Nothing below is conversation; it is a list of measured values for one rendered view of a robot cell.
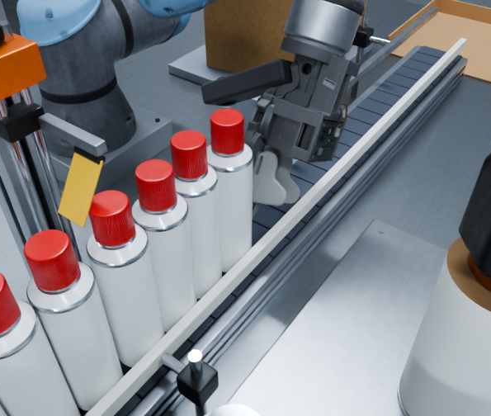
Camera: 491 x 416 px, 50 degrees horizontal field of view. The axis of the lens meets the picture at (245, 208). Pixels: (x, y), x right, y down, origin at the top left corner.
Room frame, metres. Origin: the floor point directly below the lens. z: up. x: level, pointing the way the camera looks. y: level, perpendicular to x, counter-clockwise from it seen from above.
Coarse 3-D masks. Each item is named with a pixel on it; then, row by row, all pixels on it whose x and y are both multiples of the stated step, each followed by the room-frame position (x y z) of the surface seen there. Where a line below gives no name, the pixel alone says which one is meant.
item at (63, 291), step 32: (32, 256) 0.25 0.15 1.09; (64, 256) 0.26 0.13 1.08; (32, 288) 0.26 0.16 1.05; (64, 288) 0.25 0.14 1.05; (96, 288) 0.27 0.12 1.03; (64, 320) 0.24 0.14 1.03; (96, 320) 0.25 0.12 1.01; (64, 352) 0.24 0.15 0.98; (96, 352) 0.25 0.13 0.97; (96, 384) 0.24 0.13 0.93
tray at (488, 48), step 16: (432, 0) 1.33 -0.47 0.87; (448, 0) 1.34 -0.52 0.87; (416, 16) 1.24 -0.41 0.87; (448, 16) 1.32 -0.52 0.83; (464, 16) 1.31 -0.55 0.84; (480, 16) 1.29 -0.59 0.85; (400, 32) 1.17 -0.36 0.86; (416, 32) 1.22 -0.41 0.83; (432, 32) 1.22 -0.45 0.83; (448, 32) 1.22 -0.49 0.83; (464, 32) 1.22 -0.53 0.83; (480, 32) 1.22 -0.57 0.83; (400, 48) 1.13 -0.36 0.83; (448, 48) 1.13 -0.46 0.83; (464, 48) 1.13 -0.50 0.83; (480, 48) 1.13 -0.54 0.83; (480, 64) 1.05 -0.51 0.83
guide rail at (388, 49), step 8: (432, 8) 1.03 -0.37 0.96; (424, 16) 1.00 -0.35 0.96; (432, 16) 1.02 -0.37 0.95; (416, 24) 0.96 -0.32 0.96; (424, 24) 0.99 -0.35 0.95; (408, 32) 0.92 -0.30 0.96; (392, 40) 0.88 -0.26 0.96; (400, 40) 0.89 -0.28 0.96; (384, 48) 0.85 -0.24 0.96; (392, 48) 0.86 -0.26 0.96; (376, 56) 0.82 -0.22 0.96; (384, 56) 0.84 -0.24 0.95; (368, 64) 0.79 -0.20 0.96; (376, 64) 0.82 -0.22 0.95; (360, 72) 0.77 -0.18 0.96; (368, 72) 0.79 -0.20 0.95; (352, 80) 0.74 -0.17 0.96
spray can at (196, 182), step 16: (176, 144) 0.39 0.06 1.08; (192, 144) 0.39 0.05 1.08; (176, 160) 0.38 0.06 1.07; (192, 160) 0.38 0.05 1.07; (176, 176) 0.39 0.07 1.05; (192, 176) 0.38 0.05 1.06; (208, 176) 0.39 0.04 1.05; (192, 192) 0.37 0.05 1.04; (208, 192) 0.38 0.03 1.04; (192, 208) 0.37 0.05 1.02; (208, 208) 0.38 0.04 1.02; (192, 224) 0.37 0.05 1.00; (208, 224) 0.38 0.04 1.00; (192, 240) 0.37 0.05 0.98; (208, 240) 0.38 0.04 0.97; (208, 256) 0.38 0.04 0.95; (208, 272) 0.37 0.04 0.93; (208, 288) 0.37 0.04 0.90
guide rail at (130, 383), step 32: (416, 96) 0.80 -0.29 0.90; (384, 128) 0.69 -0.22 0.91; (352, 160) 0.61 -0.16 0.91; (320, 192) 0.53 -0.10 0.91; (288, 224) 0.47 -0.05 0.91; (256, 256) 0.41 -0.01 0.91; (224, 288) 0.36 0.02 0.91; (192, 320) 0.32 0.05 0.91; (160, 352) 0.28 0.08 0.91; (128, 384) 0.25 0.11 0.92
